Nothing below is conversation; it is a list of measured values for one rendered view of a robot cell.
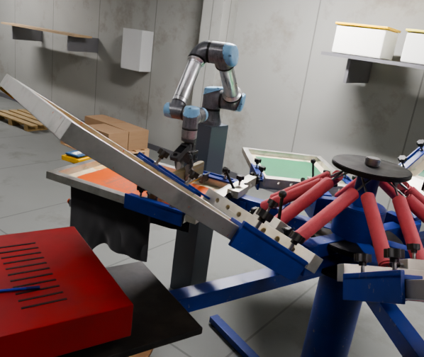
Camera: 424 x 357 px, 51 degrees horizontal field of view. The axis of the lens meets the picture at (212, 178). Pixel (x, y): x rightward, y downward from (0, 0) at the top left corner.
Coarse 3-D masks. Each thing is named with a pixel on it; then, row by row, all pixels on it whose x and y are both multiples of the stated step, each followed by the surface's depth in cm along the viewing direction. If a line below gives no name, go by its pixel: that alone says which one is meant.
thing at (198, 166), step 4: (196, 164) 229; (200, 164) 232; (184, 168) 221; (196, 168) 230; (200, 168) 234; (172, 172) 212; (176, 172) 212; (180, 172) 215; (184, 172) 219; (196, 172) 231; (200, 172) 235; (180, 176) 216; (184, 176) 220; (184, 180) 221
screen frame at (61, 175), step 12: (60, 168) 227; (72, 168) 231; (84, 168) 240; (168, 168) 254; (60, 180) 217; (72, 180) 214; (84, 180) 215; (216, 180) 242; (96, 192) 209; (108, 192) 205; (120, 192) 206
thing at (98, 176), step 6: (84, 174) 233; (90, 174) 234; (96, 174) 236; (102, 174) 237; (108, 174) 238; (90, 180) 226; (96, 180) 227; (102, 180) 228; (108, 186) 221; (126, 192) 217; (138, 192) 219; (144, 192) 220; (168, 204) 209
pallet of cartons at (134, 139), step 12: (84, 120) 645; (96, 120) 628; (108, 120) 632; (120, 120) 642; (108, 132) 565; (120, 132) 573; (132, 132) 588; (144, 132) 604; (120, 144) 579; (132, 144) 595; (144, 144) 610
